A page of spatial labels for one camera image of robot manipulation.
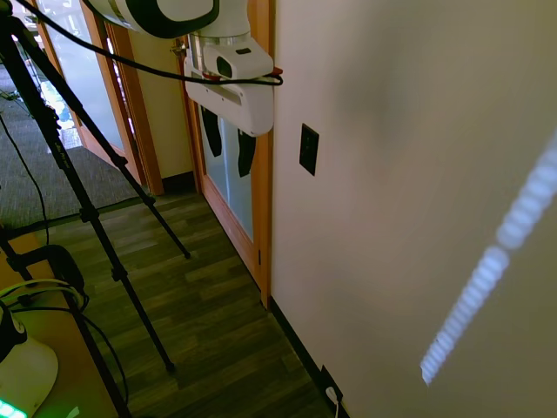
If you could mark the white power plug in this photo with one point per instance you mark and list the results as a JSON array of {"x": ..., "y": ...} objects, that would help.
[{"x": 334, "y": 395}]

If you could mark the black clamp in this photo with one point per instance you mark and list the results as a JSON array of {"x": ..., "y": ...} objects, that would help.
[{"x": 52, "y": 265}]

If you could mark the black light switch plate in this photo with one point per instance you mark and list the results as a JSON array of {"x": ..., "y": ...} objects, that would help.
[{"x": 308, "y": 149}]

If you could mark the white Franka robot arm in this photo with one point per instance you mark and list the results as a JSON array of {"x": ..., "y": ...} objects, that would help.
[{"x": 148, "y": 11}]

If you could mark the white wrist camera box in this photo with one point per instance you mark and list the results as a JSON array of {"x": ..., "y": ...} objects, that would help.
[{"x": 235, "y": 61}]

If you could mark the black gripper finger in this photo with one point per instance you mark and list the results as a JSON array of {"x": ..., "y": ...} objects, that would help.
[
  {"x": 245, "y": 152},
  {"x": 212, "y": 130}
]

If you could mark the grey carpet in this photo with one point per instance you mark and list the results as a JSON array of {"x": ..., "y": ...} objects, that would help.
[{"x": 39, "y": 174}]

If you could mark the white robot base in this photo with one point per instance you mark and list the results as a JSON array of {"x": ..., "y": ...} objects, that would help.
[{"x": 24, "y": 374}]

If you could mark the black camera tripod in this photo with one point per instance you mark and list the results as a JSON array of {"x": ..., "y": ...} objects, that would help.
[{"x": 74, "y": 174}]

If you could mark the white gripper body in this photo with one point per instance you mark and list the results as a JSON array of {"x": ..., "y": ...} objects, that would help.
[{"x": 243, "y": 102}]

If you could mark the black wall outlet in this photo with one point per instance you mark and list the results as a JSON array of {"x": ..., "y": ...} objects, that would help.
[{"x": 330, "y": 381}]

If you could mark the wooden glass door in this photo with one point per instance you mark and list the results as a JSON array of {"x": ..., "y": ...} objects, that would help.
[{"x": 235, "y": 183}]

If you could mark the wooden door frame with glass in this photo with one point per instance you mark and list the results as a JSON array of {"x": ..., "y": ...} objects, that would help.
[{"x": 87, "y": 87}]

